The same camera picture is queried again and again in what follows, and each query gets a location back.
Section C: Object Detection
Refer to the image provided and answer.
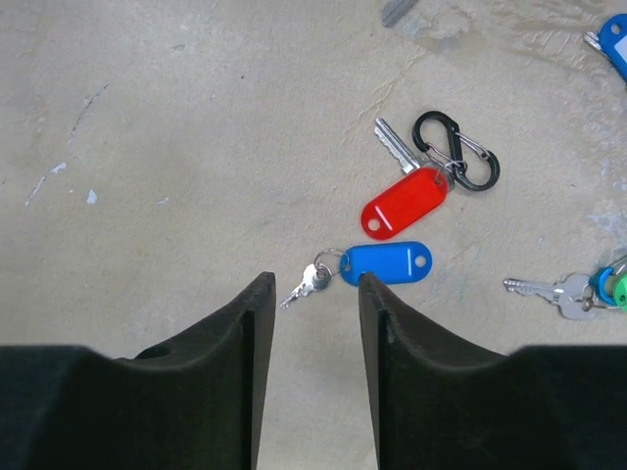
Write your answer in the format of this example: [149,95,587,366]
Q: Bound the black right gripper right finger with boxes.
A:
[359,273,626,469]

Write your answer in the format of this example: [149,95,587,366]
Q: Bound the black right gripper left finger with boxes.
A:
[1,272,276,469]

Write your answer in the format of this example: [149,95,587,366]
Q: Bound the blue tag key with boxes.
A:
[279,241,433,309]
[583,13,627,80]

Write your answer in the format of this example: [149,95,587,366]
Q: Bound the green tag key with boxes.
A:
[503,273,619,321]

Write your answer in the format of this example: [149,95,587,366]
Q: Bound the teal carabiner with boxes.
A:
[590,257,626,309]

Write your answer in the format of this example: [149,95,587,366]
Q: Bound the red tag key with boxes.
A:
[361,117,455,241]

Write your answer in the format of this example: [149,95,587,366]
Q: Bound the black carabiner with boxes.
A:
[411,111,501,192]

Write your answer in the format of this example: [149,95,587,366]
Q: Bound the black tag key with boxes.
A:
[381,0,417,27]

